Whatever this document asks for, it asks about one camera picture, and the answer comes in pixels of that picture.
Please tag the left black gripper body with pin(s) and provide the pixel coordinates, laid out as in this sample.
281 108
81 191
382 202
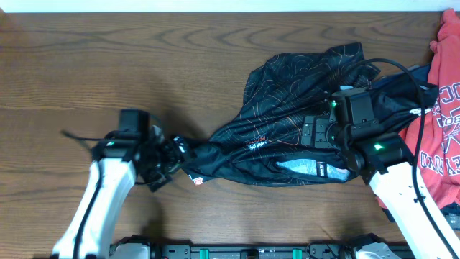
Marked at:
157 162

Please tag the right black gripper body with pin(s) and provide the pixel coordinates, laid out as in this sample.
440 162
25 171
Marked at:
327 134

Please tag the black orange patterned jersey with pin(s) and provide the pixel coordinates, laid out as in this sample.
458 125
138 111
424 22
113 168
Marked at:
261 146

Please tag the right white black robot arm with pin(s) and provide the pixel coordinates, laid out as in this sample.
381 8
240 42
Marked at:
387 165

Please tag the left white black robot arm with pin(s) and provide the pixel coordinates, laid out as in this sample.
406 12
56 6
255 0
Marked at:
134 154

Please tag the navy blue folded garment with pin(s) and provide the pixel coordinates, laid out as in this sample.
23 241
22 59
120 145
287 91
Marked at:
397 92

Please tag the red printed t-shirt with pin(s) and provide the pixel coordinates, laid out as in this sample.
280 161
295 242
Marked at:
439 151

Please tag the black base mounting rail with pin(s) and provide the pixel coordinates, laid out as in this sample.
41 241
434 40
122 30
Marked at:
367 246

